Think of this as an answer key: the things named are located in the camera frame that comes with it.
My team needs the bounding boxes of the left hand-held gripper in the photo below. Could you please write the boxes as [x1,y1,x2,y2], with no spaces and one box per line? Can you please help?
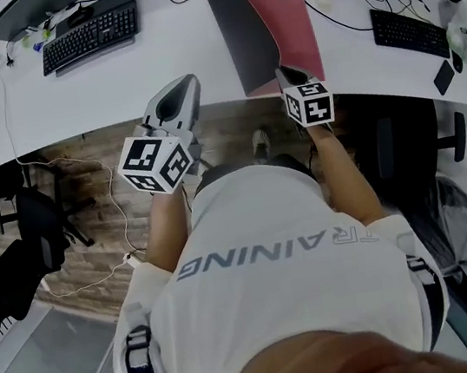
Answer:
[104,72,218,201]

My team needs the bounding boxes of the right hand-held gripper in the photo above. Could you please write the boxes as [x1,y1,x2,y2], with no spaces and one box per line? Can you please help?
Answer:
[274,57,338,132]

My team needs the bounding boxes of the red and black desk mat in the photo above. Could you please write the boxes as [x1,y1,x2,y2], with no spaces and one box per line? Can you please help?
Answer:
[203,0,328,103]

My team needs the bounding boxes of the person's left forearm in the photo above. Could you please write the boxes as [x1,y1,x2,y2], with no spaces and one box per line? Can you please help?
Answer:
[134,182,203,280]

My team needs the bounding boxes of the person's right forearm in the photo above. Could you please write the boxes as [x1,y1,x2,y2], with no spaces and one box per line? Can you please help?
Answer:
[306,114,390,232]

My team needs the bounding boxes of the person's dark trousers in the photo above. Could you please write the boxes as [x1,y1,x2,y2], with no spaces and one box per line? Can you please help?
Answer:
[188,148,318,202]

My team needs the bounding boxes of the person's grey shoe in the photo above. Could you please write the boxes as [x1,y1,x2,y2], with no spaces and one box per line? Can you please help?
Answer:
[248,126,276,166]

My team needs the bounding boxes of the white power plug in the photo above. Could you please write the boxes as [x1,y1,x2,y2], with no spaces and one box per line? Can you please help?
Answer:
[120,249,142,271]

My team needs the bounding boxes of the black office chair with armrests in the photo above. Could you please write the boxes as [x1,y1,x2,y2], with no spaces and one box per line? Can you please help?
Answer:
[327,77,467,226]

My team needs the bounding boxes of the compact black keyboard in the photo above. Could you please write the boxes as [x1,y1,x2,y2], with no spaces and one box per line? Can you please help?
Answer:
[368,0,453,70]

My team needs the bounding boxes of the black phone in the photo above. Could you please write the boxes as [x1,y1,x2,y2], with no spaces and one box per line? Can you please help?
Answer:
[429,57,459,98]

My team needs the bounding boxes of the large black keyboard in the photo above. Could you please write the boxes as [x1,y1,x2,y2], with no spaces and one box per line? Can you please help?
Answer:
[33,0,148,78]

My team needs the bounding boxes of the slim black computer mouse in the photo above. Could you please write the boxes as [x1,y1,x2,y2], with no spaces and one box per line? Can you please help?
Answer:
[450,48,466,75]

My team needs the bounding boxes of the black monitor base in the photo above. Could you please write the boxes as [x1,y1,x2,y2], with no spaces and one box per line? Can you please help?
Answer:
[49,0,140,39]

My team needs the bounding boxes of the person's white t-shirt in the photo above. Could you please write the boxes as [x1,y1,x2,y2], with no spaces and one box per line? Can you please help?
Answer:
[83,131,463,373]

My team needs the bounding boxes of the person's face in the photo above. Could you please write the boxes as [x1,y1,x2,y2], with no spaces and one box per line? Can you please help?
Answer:
[213,305,467,373]

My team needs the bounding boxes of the long white cable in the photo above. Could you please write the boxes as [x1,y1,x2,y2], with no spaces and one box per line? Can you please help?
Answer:
[0,33,153,303]

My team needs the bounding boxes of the grey harness strap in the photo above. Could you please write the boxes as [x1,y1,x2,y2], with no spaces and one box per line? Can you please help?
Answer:
[118,299,164,373]
[398,227,452,329]

